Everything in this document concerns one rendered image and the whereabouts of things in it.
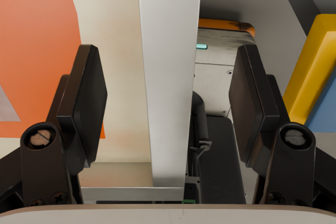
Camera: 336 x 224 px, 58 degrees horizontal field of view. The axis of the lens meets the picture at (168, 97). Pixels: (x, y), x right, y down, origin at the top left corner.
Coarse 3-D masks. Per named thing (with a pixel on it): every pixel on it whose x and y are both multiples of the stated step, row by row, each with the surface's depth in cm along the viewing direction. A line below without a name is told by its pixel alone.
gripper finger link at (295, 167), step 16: (288, 128) 10; (304, 128) 10; (272, 144) 9; (288, 144) 9; (304, 144) 9; (272, 160) 9; (288, 160) 9; (304, 160) 9; (272, 176) 8; (288, 176) 8; (304, 176) 8; (256, 192) 10; (272, 192) 8; (288, 192) 8; (304, 192) 8
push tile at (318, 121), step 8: (328, 80) 27; (328, 88) 27; (320, 96) 28; (328, 96) 27; (320, 104) 28; (328, 104) 28; (312, 112) 30; (320, 112) 29; (328, 112) 29; (312, 120) 30; (320, 120) 30; (328, 120) 30; (312, 128) 31; (320, 128) 31; (328, 128) 31
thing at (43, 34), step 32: (0, 0) 22; (32, 0) 22; (64, 0) 22; (0, 32) 24; (32, 32) 24; (64, 32) 24; (0, 64) 27; (32, 64) 27; (64, 64) 27; (0, 96) 30; (32, 96) 30; (0, 128) 34
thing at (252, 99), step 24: (240, 48) 12; (240, 72) 12; (264, 72) 11; (240, 96) 12; (264, 96) 10; (240, 120) 12; (264, 120) 10; (288, 120) 10; (240, 144) 12; (264, 144) 10; (264, 168) 10
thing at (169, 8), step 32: (160, 0) 18; (192, 0) 18; (160, 32) 20; (192, 32) 20; (160, 64) 22; (192, 64) 22; (160, 96) 25; (160, 128) 28; (160, 160) 32; (96, 192) 37; (128, 192) 37; (160, 192) 37
